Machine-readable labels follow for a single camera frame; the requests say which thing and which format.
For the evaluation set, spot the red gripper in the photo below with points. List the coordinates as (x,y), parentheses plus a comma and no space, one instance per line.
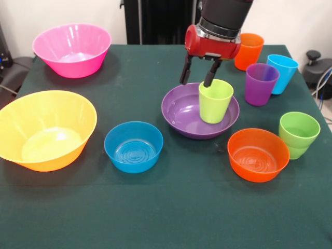
(212,46)

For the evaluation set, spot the lime yellow cup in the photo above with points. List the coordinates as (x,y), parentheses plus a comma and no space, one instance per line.
(214,109)

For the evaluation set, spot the purple bowl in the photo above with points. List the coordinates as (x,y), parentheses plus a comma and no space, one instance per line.
(181,116)

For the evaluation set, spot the black computer tower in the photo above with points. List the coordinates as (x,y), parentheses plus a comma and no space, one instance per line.
(3,52)

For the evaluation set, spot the orange cup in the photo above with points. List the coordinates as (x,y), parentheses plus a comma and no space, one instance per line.
(250,55)

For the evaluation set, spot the purple cup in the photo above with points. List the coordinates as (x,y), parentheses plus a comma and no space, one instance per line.
(259,93)

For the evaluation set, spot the blue cup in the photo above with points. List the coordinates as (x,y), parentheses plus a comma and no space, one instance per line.
(284,75)

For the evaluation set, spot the small blue bowl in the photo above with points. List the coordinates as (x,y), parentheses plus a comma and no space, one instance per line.
(133,166)

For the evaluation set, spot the green cup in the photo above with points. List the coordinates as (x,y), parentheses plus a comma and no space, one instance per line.
(298,153)
(299,124)

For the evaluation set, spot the small orange bowl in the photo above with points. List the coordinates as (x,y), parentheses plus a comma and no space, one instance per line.
(256,175)

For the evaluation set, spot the black equipment with knob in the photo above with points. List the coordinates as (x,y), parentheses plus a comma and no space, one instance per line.
(317,70)

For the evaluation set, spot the dark green tablecloth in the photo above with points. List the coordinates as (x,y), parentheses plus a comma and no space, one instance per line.
(181,207)

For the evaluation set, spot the large pink bowl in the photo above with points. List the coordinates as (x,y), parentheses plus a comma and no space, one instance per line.
(52,44)

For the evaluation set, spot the large orange yellow bowl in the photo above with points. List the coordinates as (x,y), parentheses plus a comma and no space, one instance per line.
(39,111)

